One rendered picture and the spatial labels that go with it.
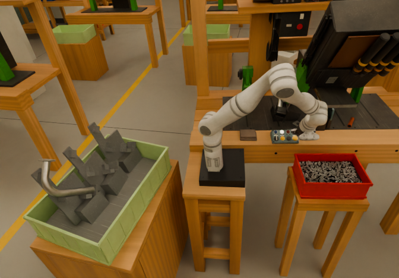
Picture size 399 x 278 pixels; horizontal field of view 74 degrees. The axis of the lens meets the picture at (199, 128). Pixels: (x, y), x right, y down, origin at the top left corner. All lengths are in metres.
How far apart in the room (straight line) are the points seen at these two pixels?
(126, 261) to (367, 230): 1.84
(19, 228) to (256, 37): 2.43
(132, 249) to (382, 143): 1.43
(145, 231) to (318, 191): 0.86
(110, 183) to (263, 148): 0.87
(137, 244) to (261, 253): 1.11
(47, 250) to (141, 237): 0.43
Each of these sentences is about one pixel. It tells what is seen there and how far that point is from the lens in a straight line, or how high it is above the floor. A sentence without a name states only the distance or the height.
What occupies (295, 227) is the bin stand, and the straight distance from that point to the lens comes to 1.64.
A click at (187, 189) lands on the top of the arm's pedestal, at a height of 0.85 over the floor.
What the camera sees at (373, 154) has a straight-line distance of 1.83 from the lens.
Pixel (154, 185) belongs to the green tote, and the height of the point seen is 0.85.
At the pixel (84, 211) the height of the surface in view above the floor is 0.92.
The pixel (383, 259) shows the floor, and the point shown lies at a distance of 2.43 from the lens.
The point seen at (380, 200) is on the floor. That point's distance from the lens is 2.78.
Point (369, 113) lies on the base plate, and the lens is 2.04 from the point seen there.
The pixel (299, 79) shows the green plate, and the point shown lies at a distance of 1.66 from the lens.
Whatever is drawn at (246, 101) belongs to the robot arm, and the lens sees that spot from 1.05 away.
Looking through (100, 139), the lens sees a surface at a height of 1.06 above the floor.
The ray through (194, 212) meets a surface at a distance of 1.52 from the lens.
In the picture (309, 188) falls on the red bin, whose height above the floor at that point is 0.88.
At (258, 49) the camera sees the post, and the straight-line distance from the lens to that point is 1.93.
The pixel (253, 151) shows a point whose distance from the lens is 1.61.
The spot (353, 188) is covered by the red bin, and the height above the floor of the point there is 0.88.
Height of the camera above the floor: 1.92
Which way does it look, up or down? 37 degrees down
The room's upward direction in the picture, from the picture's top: 4 degrees counter-clockwise
